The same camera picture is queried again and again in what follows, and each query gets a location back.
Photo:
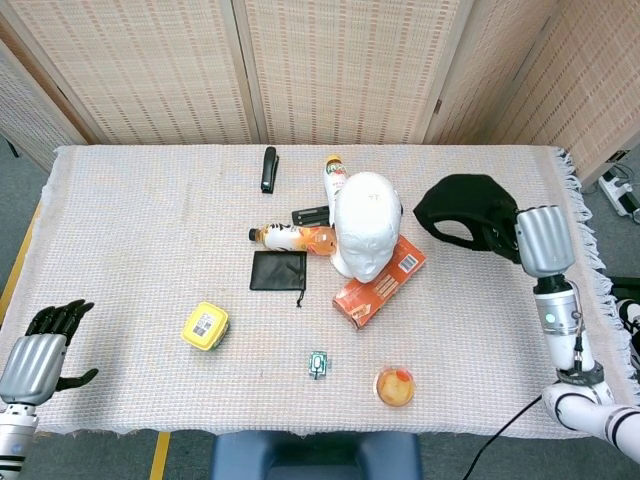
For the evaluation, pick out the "orange fruit jelly cup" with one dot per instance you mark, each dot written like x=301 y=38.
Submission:
x=395 y=386

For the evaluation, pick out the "orange tea drink bottle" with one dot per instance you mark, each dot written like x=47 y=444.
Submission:
x=290 y=237

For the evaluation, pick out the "black rectangular device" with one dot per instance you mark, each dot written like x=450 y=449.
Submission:
x=310 y=216

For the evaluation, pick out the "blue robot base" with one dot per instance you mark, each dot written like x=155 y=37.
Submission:
x=315 y=456

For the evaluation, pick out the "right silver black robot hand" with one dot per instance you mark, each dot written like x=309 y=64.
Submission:
x=537 y=237

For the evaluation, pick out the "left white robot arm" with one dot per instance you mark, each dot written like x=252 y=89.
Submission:
x=15 y=440

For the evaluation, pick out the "yellow lidded container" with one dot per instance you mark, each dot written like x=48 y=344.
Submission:
x=204 y=326

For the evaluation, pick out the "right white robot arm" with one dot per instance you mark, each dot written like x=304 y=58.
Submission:
x=575 y=350

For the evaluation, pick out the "woven fringed tablecloth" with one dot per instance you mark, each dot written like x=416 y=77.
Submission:
x=150 y=250

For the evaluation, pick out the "white power strip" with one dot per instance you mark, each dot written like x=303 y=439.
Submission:
x=619 y=192

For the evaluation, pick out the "white foam mannequin head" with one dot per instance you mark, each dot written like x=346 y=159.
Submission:
x=369 y=225

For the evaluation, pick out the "woven folding screen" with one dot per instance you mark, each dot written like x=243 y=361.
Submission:
x=320 y=70

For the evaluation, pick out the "black baseball cap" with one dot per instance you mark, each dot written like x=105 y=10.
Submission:
x=465 y=210

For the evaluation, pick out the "white yellow-capped drink bottle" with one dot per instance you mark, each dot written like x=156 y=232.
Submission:
x=332 y=181

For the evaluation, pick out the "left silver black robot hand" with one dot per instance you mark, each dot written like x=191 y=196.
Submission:
x=35 y=367

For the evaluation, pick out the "black stapler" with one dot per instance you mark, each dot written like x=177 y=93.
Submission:
x=269 y=169

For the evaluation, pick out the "orange cardboard box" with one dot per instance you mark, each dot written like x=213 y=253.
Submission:
x=395 y=280

